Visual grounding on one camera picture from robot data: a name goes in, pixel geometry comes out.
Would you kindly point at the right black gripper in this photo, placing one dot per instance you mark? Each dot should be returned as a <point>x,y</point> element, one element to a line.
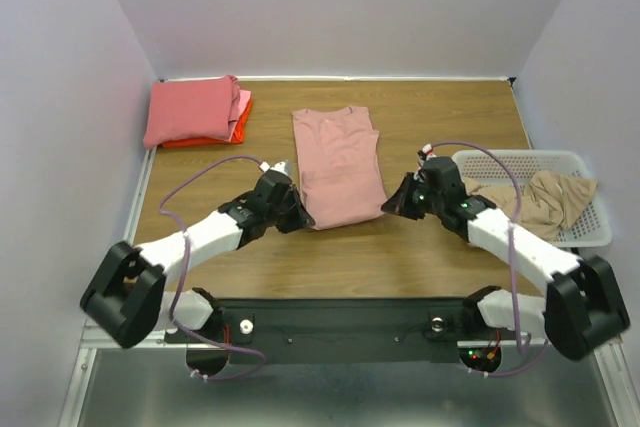
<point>411,195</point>

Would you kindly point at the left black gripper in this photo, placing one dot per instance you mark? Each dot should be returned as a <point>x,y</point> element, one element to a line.
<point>300,217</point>

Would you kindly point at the dusty pink printed t-shirt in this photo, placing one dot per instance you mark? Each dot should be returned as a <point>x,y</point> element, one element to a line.
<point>340,179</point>

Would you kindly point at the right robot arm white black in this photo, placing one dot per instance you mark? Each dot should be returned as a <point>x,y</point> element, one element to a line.
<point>579,306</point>

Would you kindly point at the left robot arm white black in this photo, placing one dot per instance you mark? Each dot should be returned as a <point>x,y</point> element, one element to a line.
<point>127,295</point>

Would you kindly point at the white plastic laundry basket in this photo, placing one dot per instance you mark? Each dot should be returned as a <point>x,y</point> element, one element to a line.
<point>517,167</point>

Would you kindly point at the folded orange red t-shirt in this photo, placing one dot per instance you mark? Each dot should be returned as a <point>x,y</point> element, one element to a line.
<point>200,141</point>

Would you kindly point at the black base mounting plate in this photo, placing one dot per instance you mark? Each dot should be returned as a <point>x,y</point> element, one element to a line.
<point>345,331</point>

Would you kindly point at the folded light pink t-shirt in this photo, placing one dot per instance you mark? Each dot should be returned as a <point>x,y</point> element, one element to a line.
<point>238,117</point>

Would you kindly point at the beige crumpled t-shirt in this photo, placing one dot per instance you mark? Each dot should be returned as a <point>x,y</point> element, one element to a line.
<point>550,202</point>

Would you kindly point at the folded coral pink t-shirt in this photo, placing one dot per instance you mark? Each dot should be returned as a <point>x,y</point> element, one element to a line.
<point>181,110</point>

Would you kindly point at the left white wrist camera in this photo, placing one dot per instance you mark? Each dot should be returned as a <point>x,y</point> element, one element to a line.
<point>284,167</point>

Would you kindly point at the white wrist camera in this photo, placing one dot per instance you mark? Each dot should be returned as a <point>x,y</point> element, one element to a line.
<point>425,153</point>
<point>284,167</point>

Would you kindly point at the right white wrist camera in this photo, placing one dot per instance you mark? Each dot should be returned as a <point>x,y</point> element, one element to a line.
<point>425,153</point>

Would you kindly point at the aluminium frame rail left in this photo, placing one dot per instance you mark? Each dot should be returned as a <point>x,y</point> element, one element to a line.
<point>132,219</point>

